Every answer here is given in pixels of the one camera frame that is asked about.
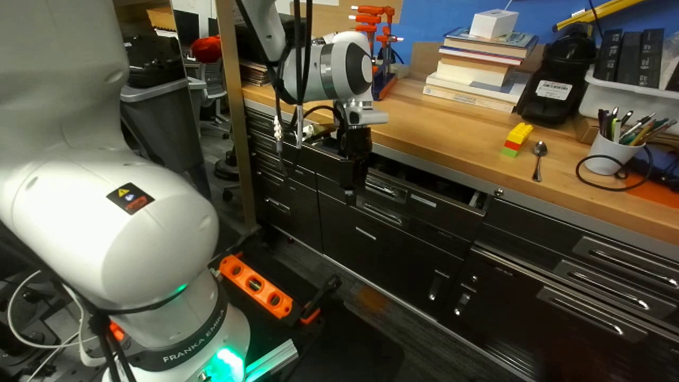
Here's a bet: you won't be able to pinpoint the white floor cables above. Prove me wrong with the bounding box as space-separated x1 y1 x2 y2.
4 268 89 382

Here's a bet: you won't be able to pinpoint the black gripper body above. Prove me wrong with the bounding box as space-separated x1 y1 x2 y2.
334 125 376 187

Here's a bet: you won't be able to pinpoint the white plastic bin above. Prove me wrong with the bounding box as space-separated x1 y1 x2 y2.
576 29 679 122

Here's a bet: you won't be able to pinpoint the background computer monitor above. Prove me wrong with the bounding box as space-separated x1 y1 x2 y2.
171 8 203 51

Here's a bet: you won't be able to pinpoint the black drawer cabinet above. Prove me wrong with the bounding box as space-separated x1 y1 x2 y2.
241 99 679 382

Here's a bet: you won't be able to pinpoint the stack of books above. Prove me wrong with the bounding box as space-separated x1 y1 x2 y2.
422 29 541 108

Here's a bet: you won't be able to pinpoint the orange T-handle hex key set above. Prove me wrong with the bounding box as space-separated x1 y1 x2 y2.
345 2 400 103

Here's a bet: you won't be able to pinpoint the red fabric object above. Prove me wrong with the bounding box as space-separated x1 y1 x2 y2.
186 34 224 67

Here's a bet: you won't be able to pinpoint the wooden upright post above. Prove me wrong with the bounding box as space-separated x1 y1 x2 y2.
213 0 260 234

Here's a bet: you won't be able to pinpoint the metal spoon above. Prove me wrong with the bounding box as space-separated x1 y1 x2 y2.
528 138 551 186

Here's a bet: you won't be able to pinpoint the yellow red green toy bricks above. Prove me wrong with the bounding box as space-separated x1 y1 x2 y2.
500 120 536 160

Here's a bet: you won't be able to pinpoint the small white box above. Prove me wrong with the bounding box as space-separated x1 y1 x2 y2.
467 7 521 42

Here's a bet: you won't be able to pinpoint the grey trash bin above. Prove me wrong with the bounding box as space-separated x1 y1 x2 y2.
116 74 211 202

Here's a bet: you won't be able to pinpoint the white pen cup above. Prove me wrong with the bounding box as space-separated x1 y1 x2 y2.
586 130 642 178

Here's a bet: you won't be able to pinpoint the yellow spirit level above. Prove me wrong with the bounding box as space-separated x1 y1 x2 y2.
554 0 646 34

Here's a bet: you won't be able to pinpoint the black cartridge box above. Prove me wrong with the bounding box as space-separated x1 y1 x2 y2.
594 29 623 83
639 26 669 91
617 31 645 87

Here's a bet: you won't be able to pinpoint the small orange clip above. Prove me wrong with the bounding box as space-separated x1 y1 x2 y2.
103 319 130 347

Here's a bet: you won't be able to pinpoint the black orange clamp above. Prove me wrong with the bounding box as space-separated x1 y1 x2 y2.
298 273 344 329

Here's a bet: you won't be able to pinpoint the black cable loop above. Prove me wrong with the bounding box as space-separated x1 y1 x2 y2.
573 143 658 194

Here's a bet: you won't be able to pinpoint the black label maker device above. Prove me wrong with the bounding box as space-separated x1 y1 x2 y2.
510 26 598 130

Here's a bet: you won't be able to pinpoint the orange flat sheet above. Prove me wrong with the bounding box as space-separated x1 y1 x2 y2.
620 174 679 213

